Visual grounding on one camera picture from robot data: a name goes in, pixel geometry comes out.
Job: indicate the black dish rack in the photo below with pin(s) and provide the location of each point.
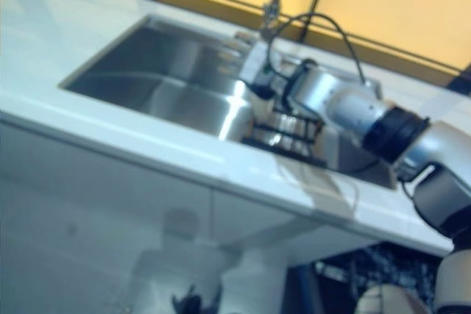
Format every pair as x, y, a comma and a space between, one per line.
294, 154

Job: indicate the robot left hand dark palm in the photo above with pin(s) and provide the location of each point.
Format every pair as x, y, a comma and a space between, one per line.
193, 301

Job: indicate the robot right arm silver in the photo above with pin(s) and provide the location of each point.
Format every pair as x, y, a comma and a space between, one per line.
353, 108

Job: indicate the dishwasher plate rack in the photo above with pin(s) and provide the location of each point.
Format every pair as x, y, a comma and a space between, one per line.
386, 266

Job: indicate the stainless steel sink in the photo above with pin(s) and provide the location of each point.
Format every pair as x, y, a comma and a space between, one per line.
147, 71

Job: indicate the robot right hand dark palm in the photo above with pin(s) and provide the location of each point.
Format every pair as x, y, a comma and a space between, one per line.
274, 75

